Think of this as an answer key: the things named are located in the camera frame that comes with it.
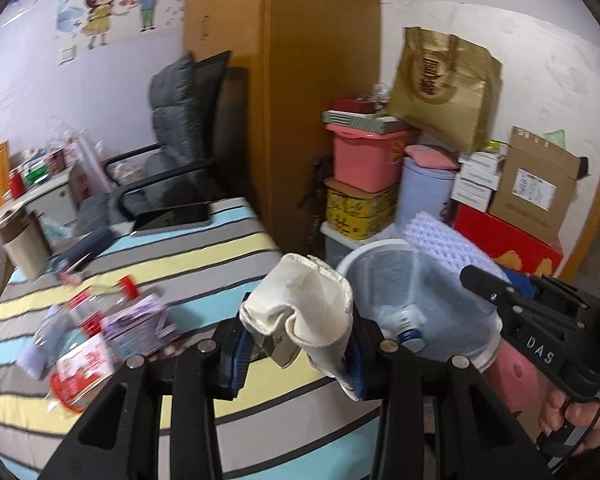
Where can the white bedside cabinet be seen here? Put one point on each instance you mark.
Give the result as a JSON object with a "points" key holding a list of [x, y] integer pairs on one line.
{"points": [[57, 198]]}

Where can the pink plastic stool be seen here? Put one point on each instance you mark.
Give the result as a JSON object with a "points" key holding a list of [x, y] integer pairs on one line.
{"points": [[513, 378]]}

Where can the white blue medicine bottle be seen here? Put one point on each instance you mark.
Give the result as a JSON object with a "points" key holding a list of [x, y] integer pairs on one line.
{"points": [[405, 327]]}

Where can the black tablet on bed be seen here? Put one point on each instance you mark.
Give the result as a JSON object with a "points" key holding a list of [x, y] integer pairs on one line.
{"points": [[173, 218]]}

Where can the striped flat gift box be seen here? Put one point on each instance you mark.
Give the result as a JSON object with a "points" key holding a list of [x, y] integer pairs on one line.
{"points": [[373, 123]]}

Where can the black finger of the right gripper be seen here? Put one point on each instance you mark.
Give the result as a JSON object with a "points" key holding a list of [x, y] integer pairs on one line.
{"points": [[488, 287]]}

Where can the pink plastic storage box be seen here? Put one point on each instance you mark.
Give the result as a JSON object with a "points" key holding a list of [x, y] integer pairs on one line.
{"points": [[370, 162]]}

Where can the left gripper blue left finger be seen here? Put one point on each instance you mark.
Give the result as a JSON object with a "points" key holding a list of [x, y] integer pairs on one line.
{"points": [[235, 356]]}

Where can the wooden wardrobe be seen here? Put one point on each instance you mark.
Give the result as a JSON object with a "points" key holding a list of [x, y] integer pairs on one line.
{"points": [[299, 55]]}

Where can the red white snack package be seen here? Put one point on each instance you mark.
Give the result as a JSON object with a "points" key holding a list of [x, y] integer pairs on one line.
{"points": [[80, 374]]}

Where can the striped bed sheet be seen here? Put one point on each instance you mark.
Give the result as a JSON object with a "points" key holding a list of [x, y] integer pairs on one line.
{"points": [[286, 423]]}

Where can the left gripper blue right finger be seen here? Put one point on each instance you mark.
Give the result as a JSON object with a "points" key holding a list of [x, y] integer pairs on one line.
{"points": [[353, 373]]}

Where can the grey cushioned office chair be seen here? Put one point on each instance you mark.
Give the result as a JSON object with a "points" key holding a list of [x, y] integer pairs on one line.
{"points": [[183, 99]]}

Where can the beige brown lidded cup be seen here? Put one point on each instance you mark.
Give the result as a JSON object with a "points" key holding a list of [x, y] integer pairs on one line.
{"points": [[24, 241]]}

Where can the clear plastic water bottle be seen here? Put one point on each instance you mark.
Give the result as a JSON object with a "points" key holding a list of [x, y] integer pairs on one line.
{"points": [[83, 312]]}

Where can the person's right hand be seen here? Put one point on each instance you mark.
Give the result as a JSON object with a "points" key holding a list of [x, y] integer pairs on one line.
{"points": [[552, 415]]}

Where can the light blue round container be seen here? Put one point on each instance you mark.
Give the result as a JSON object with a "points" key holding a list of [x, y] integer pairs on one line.
{"points": [[428, 176]]}

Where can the red gift box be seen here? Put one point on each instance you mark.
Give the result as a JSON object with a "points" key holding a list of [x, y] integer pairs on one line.
{"points": [[507, 245]]}

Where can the yellow patterned box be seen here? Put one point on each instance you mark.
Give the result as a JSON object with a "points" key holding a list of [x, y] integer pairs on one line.
{"points": [[357, 214]]}

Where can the grey storage bin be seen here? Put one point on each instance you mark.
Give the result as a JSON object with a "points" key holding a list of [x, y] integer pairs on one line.
{"points": [[338, 245]]}

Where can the dark blue case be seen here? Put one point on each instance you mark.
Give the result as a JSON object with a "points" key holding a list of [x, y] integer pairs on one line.
{"points": [[85, 250]]}

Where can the brown cardboard box with label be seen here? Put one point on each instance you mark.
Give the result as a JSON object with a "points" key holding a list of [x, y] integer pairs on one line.
{"points": [[537, 185]]}

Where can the gold paper gift bag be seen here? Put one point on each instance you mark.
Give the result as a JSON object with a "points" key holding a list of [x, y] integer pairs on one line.
{"points": [[446, 86]]}

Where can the stack of white boxes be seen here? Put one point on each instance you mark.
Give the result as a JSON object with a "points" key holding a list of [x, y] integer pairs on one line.
{"points": [[478, 180]]}

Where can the white paper cup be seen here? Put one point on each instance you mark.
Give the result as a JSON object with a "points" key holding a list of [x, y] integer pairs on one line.
{"points": [[303, 306]]}

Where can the white trash bin with liner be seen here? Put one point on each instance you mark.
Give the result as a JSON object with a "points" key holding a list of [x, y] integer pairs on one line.
{"points": [[388, 275]]}

